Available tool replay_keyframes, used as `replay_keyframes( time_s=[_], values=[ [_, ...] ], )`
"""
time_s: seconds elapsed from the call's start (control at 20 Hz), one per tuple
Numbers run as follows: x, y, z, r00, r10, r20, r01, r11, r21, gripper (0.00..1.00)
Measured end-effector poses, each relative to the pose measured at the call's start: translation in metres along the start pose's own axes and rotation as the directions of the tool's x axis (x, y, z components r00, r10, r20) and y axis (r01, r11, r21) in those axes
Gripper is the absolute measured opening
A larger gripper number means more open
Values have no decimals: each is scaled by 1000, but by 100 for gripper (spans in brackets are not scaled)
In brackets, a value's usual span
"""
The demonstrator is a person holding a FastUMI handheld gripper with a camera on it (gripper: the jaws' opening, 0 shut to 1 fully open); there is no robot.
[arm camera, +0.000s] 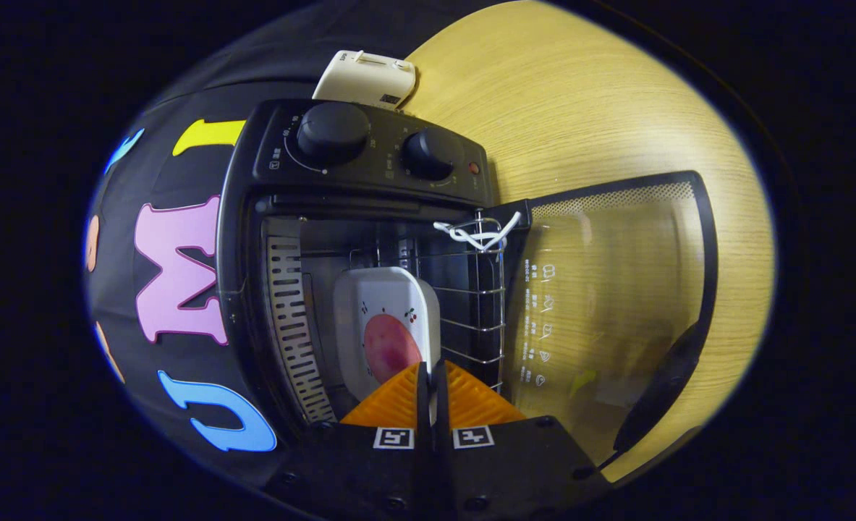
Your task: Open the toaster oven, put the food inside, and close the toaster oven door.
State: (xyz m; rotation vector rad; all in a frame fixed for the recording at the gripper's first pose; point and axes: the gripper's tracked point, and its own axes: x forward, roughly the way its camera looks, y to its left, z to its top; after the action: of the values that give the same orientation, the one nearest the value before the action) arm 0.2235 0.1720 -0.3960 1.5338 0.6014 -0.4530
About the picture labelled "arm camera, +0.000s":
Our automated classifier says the black toaster oven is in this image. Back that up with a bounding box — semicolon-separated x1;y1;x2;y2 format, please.
216;99;719;471

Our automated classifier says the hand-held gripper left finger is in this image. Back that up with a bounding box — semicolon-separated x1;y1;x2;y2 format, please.
265;362;432;521

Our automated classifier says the white bread toaster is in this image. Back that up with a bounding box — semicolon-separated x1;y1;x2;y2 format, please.
312;49;418;111

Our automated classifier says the white square plate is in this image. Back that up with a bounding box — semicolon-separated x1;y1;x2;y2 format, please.
332;266;441;424

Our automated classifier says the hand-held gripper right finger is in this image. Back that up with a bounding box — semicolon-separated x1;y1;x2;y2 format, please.
435;360;609;521

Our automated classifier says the white cord tie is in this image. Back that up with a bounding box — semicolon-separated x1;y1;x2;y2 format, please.
433;211;522;253

